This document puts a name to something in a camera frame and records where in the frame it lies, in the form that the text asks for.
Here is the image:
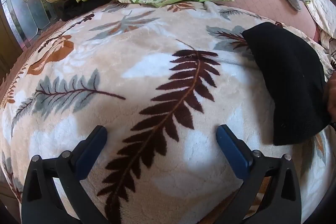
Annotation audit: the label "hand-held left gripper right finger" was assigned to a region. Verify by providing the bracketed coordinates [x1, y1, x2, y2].
[210, 124, 302, 224]

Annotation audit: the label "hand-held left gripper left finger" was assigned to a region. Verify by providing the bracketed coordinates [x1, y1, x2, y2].
[21, 125, 111, 224]

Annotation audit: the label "black pants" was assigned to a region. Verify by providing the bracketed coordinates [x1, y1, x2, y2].
[241, 22, 332, 146]

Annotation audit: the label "person's right hand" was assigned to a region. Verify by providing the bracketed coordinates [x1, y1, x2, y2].
[323, 80, 336, 119]

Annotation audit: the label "leaf print fleece blanket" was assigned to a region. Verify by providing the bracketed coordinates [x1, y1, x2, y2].
[0, 1, 334, 224]

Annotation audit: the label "black garment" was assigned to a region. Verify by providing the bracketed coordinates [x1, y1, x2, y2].
[63, 0, 116, 22]

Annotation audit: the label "stained glass door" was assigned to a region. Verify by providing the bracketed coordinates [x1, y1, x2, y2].
[0, 0, 57, 48]

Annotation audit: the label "white floral cloth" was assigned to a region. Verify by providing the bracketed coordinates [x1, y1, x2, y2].
[297, 0, 336, 69]

